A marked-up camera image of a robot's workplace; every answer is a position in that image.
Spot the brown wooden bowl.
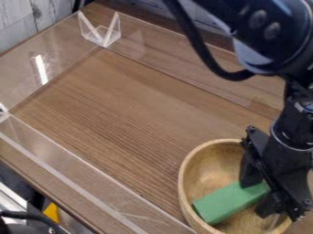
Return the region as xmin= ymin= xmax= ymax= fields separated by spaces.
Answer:
xmin=178 ymin=139 xmax=292 ymax=234

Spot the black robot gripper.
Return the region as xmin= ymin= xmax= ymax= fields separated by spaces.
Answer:
xmin=240 ymin=126 xmax=313 ymax=219

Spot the clear acrylic corner bracket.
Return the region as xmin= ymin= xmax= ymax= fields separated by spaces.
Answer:
xmin=78 ymin=12 xmax=121 ymax=48

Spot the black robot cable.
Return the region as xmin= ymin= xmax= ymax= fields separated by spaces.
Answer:
xmin=163 ymin=0 xmax=256 ymax=82

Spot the yellow object under table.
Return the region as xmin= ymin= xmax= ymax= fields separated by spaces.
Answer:
xmin=44 ymin=203 xmax=60 ymax=223

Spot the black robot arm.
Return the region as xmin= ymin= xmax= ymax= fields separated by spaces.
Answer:
xmin=194 ymin=0 xmax=313 ymax=221

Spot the green rectangular block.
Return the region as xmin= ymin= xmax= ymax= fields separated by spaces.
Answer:
xmin=193 ymin=181 xmax=269 ymax=225

